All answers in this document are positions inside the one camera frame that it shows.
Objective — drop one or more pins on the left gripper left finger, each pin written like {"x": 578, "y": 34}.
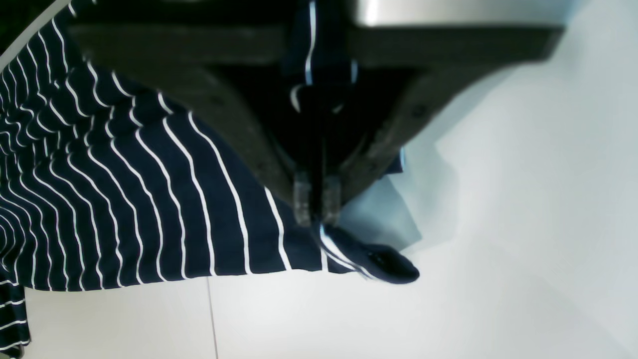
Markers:
{"x": 229, "y": 76}

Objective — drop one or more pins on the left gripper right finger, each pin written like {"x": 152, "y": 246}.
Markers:
{"x": 406, "y": 77}

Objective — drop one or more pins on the navy white striped T-shirt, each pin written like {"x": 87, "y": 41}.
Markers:
{"x": 107, "y": 184}

